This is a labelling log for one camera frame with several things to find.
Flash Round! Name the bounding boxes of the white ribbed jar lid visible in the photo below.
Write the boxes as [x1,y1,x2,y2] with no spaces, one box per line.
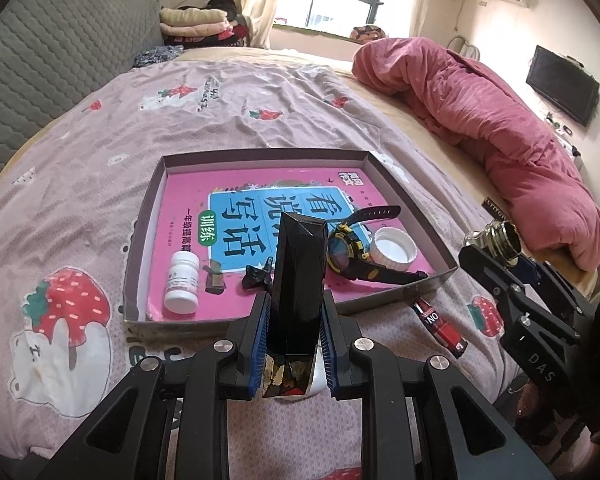
[369,227,417,272]

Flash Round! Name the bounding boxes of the red and dark garment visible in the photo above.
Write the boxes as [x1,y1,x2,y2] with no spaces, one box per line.
[215,15,253,47]

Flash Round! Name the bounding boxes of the small black clip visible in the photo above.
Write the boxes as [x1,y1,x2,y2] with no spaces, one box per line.
[242,255,276,291]

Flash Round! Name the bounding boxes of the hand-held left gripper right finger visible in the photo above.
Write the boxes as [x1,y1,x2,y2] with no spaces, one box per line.
[320,292,556,480]

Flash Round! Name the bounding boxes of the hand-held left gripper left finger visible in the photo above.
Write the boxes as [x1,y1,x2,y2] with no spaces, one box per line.
[35,292,272,480]

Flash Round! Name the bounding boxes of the black and yellow wristwatch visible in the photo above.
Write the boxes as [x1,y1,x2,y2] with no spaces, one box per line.
[325,205,431,285]

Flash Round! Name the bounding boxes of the gold metallic jar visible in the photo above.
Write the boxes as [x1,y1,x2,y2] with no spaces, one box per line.
[466,220,523,264]

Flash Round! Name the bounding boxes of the white pill bottle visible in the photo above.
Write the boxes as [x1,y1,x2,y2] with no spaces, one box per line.
[163,251,202,317]

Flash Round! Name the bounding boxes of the shallow cardboard box tray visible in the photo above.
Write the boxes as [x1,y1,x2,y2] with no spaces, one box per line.
[122,147,461,343]

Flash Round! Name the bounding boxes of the pink folded garment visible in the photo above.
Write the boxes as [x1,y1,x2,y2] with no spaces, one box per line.
[162,22,231,40]

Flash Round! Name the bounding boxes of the colourful bag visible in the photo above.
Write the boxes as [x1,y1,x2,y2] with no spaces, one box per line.
[350,24,387,42]

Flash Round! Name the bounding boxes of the pink quilt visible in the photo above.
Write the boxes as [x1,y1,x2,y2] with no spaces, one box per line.
[351,36,600,272]

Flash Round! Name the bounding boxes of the dark floral cloth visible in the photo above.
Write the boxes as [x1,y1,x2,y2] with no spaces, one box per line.
[132,46,185,68]

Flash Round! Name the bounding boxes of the black flat television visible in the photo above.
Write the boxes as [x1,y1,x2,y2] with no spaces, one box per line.
[525,45,600,128]

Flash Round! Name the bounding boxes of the strawberry printed pink bedsheet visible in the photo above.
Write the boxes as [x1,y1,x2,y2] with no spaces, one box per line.
[0,49,531,480]

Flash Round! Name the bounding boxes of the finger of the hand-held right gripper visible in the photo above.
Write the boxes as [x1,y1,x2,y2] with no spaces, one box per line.
[516,255,597,320]
[458,245,580,345]

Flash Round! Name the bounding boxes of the grey quilted headboard cover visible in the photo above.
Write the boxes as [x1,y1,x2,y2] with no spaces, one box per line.
[0,0,163,201]

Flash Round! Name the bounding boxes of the red and black tube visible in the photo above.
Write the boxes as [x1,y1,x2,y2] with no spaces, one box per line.
[409,296,468,360]

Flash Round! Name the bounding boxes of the small brown clip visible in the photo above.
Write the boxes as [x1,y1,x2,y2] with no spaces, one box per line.
[202,259,228,295]

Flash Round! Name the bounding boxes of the pink and blue book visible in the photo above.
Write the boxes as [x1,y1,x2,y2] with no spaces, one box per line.
[145,167,438,321]

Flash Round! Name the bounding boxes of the black faceted box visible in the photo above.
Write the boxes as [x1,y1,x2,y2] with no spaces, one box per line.
[262,212,328,398]

